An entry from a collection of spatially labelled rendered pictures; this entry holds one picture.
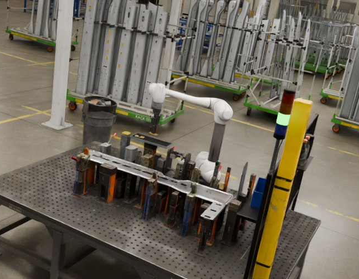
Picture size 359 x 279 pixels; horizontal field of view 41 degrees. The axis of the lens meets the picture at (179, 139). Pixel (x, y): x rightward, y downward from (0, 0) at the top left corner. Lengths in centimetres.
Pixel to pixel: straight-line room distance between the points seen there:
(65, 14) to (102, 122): 175
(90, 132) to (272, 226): 423
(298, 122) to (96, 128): 435
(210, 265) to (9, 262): 190
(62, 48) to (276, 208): 516
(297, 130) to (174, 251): 130
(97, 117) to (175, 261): 370
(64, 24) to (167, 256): 479
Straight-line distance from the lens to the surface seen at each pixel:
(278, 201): 315
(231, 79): 1167
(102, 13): 878
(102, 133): 697
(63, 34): 759
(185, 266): 348
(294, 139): 301
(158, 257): 352
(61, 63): 766
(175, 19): 1042
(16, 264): 459
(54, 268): 413
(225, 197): 386
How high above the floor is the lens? 261
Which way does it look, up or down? 19 degrees down
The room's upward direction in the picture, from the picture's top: 9 degrees clockwise
